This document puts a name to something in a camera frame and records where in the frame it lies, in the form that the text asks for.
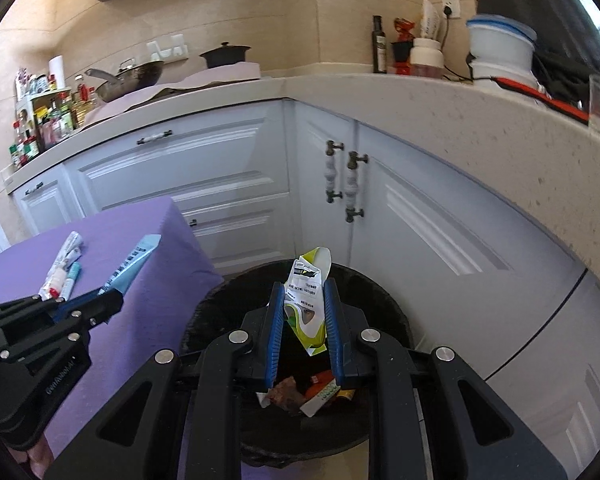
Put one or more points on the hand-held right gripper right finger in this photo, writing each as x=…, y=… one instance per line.
x=332, y=340

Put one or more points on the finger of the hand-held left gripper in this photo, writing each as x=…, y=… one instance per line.
x=80, y=317
x=15, y=312

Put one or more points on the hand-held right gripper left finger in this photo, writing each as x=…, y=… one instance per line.
x=275, y=340

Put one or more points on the green white wrapper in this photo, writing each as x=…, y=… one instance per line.
x=307, y=305

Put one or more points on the red plastic bag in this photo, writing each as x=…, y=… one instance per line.
x=319, y=381

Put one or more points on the yellow tube with black end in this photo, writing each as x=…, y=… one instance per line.
x=346, y=395

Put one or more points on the white green packet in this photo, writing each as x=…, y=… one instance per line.
x=320, y=400

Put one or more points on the black trash bin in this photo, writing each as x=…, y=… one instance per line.
x=220, y=310

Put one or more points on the long white printed carton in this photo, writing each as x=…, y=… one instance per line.
x=132, y=260

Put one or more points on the person's left hand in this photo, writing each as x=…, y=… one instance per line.
x=41, y=460

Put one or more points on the light blue tube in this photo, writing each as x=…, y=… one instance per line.
x=72, y=277

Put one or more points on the white squeezed tube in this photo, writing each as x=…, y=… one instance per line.
x=62, y=265

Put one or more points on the purple tablecloth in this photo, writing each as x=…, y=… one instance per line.
x=105, y=220

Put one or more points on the white kitchen cabinet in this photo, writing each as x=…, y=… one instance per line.
x=230, y=185

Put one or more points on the cluster of condiment bottles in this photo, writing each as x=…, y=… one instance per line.
x=40, y=120

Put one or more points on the white spice rack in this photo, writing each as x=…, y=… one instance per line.
x=30, y=102

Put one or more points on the paper towel roll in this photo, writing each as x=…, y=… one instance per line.
x=56, y=72

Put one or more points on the steel wok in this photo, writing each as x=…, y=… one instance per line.
x=130, y=77

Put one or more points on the pale pink stove cloth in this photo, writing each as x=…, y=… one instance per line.
x=180, y=87

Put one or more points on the black cooking pot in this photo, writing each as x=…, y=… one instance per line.
x=225, y=55

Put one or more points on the white jar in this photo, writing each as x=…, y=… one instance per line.
x=426, y=57

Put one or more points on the red kitchen tool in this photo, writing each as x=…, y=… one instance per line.
x=402, y=50

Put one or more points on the dark oil bottle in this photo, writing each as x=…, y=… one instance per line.
x=379, y=45

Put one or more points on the red black flat appliance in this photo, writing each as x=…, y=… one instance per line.
x=540, y=94

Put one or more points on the white pouch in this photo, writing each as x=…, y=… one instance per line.
x=430, y=20

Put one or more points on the white container with blue lid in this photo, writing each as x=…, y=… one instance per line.
x=500, y=50

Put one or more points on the black cloth bag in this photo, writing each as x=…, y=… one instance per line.
x=555, y=10

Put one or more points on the white wall hook rack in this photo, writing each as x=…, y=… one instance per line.
x=166, y=49

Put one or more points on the white wall socket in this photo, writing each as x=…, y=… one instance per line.
x=450, y=7

